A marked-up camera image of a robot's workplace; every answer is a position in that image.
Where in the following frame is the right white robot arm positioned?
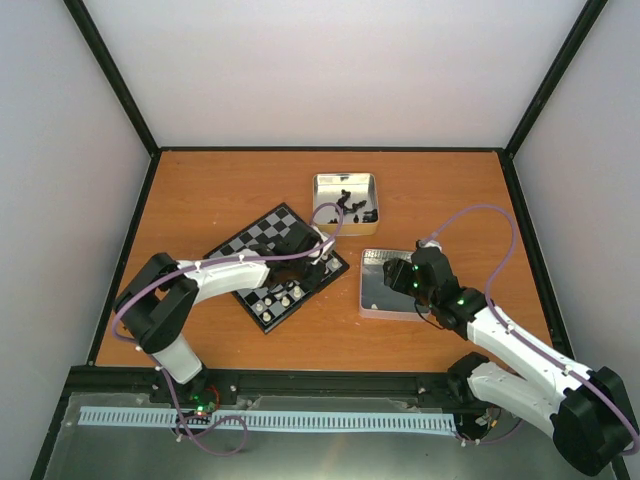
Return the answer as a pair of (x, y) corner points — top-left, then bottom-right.
(383, 246), (639, 476)

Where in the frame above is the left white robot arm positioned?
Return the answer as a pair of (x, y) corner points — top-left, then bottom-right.
(112, 224), (335, 403)

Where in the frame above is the black chess pieces pile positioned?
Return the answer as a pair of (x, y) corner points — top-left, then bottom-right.
(336, 189), (379, 224)

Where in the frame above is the green lit circuit board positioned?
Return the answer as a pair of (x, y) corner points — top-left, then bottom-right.
(193, 386), (220, 416)

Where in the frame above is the pink square tin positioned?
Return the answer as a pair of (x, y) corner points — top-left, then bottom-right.
(359, 249), (430, 322)

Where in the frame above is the black and silver chessboard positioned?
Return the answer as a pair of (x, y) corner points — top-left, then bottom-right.
(204, 203), (349, 334)

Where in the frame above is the gold square tin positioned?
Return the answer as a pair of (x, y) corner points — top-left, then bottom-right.
(312, 173), (380, 236)

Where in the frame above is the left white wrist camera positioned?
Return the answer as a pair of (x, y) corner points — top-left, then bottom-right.
(308, 226), (336, 265)

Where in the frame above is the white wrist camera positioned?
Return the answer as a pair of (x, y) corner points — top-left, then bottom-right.
(416, 239), (442, 251)
(308, 226), (336, 265)

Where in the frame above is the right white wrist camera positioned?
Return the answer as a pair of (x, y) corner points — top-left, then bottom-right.
(416, 239), (442, 251)

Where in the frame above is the black aluminium frame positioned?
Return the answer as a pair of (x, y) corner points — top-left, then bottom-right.
(29, 0), (631, 480)

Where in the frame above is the light blue cable duct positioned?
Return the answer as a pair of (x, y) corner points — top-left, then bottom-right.
(77, 406), (456, 436)

